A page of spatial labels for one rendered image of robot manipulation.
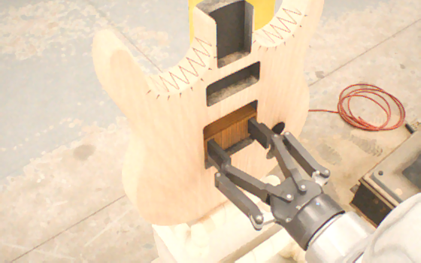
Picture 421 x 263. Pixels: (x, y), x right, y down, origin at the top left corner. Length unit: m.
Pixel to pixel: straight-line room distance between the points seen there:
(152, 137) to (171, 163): 0.07
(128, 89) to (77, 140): 2.09
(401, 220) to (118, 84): 0.31
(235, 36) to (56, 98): 2.37
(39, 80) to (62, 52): 0.31
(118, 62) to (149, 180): 0.21
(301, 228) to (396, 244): 0.22
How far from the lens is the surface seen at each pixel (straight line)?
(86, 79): 2.93
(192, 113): 0.56
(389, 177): 2.08
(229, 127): 0.63
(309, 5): 0.60
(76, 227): 2.22
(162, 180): 0.62
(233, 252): 0.84
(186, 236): 0.82
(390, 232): 0.35
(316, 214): 0.54
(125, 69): 0.46
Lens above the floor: 1.87
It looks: 49 degrees down
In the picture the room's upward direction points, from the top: straight up
